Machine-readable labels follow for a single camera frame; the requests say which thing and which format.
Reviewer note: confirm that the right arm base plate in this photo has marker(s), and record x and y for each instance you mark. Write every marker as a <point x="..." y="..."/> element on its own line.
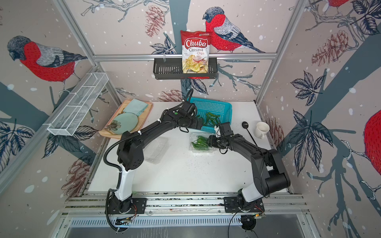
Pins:
<point x="238" y="204"/>

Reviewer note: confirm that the teal plastic mesh basket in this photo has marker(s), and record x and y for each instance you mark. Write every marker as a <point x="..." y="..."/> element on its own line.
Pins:
<point x="223" y="109"/>

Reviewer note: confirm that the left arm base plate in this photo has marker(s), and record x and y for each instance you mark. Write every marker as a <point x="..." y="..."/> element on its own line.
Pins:
<point x="129" y="206"/>

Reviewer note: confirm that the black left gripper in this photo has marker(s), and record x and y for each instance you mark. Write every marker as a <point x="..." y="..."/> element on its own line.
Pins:
<point x="195" y="125"/>

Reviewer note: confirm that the white ceramic cup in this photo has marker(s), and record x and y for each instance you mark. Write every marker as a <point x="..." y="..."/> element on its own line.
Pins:
<point x="261" y="130"/>

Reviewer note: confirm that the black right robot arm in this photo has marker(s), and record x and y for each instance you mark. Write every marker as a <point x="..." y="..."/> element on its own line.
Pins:
<point x="269" y="172"/>

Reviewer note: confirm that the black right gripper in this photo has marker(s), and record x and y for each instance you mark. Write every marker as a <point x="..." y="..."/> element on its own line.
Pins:
<point x="211" y="142"/>

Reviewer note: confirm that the light green folded cloth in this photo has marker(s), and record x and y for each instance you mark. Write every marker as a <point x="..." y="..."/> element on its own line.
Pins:
<point x="135" y="107"/>

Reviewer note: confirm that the white wire wall basket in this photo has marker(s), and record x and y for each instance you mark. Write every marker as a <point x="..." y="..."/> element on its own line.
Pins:
<point x="80" y="102"/>

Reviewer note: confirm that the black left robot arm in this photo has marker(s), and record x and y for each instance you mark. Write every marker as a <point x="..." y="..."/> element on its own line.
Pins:
<point x="126" y="155"/>

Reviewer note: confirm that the Chuba cassava chips bag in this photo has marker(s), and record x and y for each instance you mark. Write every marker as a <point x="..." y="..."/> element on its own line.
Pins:
<point x="195" y="51"/>

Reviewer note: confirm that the green peppers pile container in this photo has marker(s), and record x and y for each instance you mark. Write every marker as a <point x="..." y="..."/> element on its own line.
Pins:
<point x="201" y="143"/>

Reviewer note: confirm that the green ceramic plate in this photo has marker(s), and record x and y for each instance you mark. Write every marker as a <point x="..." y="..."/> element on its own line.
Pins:
<point x="122" y="123"/>

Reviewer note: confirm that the black metal spoon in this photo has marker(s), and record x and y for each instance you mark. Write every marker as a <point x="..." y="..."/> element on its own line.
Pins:
<point x="245" y="125"/>

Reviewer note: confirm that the wooden tray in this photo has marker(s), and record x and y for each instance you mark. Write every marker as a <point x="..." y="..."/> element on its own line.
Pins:
<point x="142" y="118"/>

